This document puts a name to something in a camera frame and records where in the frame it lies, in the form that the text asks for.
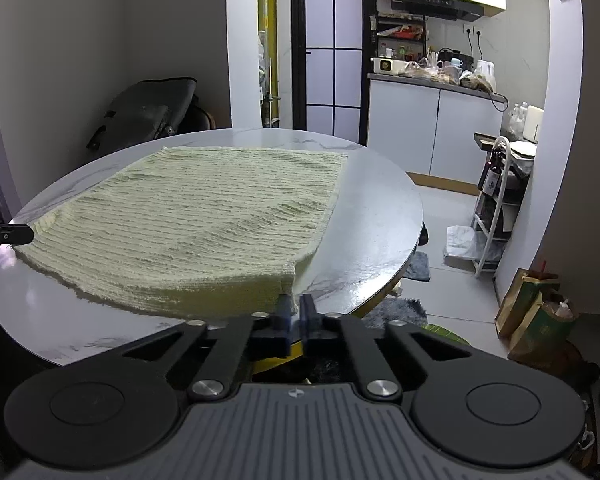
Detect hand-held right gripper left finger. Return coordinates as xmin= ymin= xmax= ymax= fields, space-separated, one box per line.
xmin=122 ymin=294 xmax=293 ymax=402

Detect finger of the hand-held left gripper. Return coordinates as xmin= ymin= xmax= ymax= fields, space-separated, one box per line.
xmin=0 ymin=224 xmax=34 ymax=246

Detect white storage trolley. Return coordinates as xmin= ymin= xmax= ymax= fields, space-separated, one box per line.
xmin=471 ymin=132 xmax=537 ymax=278

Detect green mat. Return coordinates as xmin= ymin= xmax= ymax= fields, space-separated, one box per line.
xmin=422 ymin=324 xmax=473 ymax=347

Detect dark brown chair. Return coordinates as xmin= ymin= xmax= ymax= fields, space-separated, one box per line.
xmin=182 ymin=102 xmax=215 ymax=133

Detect yellow pipe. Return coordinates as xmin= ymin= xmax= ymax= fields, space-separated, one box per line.
xmin=257 ymin=0 xmax=281 ymax=128

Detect white base cabinet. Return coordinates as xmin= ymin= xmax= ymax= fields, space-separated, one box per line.
xmin=366 ymin=72 xmax=508 ymax=196

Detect white box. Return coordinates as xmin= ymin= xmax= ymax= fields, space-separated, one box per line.
xmin=522 ymin=105 xmax=545 ymax=143

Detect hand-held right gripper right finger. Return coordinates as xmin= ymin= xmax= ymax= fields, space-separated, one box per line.
xmin=300 ymin=293 xmax=473 ymax=402

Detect black framed glass door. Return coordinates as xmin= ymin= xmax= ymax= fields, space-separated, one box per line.
xmin=291 ymin=0 xmax=375 ymax=136

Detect clear plastic bag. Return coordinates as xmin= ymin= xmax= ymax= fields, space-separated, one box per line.
xmin=444 ymin=225 xmax=491 ymax=272

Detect white electric kettle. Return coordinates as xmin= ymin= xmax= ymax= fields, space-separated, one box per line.
xmin=474 ymin=60 xmax=497 ymax=92

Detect brown green paper bag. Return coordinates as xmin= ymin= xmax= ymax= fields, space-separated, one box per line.
xmin=495 ymin=260 xmax=581 ymax=367

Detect pale yellow towel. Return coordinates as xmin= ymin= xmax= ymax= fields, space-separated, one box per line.
xmin=12 ymin=146 xmax=351 ymax=318

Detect grey bag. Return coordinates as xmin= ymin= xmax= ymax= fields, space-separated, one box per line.
xmin=86 ymin=77 xmax=199 ymax=151

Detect small grey rug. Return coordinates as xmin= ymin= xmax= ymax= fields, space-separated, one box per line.
xmin=405 ymin=251 xmax=431 ymax=282

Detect small white appliance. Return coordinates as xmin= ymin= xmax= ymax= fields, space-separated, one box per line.
xmin=371 ymin=56 xmax=411 ymax=76

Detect dark wine bottle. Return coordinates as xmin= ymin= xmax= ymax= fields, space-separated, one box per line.
xmin=477 ymin=142 xmax=502 ymax=195

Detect dark shaggy rug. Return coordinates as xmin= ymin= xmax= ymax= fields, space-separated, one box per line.
xmin=362 ymin=297 xmax=428 ymax=331

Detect plastic bags of food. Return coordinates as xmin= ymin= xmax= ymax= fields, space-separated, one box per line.
xmin=402 ymin=57 xmax=463 ymax=85

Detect clear plastic bottles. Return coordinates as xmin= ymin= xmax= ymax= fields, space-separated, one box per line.
xmin=507 ymin=102 xmax=528 ymax=141

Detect black countertop appliance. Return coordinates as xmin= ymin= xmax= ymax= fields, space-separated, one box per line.
xmin=437 ymin=48 xmax=473 ymax=68

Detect black range hood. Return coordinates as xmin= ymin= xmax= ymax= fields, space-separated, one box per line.
xmin=390 ymin=0 xmax=485 ymax=22

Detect black spice rack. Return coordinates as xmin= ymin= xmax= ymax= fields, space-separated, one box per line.
xmin=375 ymin=12 xmax=428 ymax=61

